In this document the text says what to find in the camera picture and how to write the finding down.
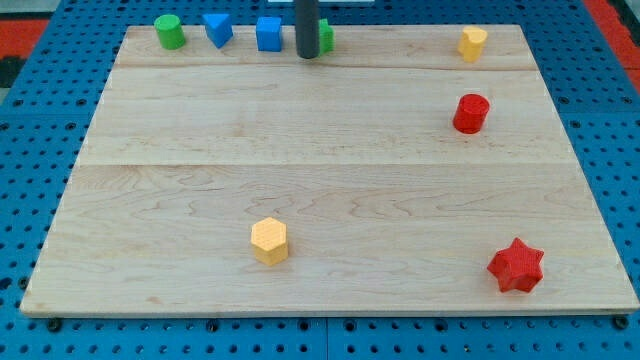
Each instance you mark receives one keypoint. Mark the blue triangle block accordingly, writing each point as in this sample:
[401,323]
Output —
[218,27]

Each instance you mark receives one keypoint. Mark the green cylinder block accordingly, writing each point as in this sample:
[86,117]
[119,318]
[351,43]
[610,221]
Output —
[169,31]

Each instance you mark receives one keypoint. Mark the red cylinder block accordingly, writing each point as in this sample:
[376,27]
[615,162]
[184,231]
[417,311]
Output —
[471,113]

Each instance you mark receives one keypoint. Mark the yellow hexagon block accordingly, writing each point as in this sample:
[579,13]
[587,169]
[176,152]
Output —
[269,241]

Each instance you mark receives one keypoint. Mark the light wooden board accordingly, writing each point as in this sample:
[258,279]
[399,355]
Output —
[390,211]

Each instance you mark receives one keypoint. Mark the blue cube block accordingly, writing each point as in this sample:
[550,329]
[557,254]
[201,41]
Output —
[268,34]

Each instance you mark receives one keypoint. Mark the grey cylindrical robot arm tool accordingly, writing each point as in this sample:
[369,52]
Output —
[307,28]

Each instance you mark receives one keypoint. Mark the yellow heart block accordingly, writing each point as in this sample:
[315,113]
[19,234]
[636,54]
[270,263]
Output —
[472,43]

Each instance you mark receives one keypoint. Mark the green block behind tool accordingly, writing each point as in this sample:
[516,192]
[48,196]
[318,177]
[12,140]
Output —
[326,37]

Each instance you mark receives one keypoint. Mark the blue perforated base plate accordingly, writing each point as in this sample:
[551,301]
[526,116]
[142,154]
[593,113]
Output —
[45,115]

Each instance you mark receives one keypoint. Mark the red star block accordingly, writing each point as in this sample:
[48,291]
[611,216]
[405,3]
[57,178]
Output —
[517,267]

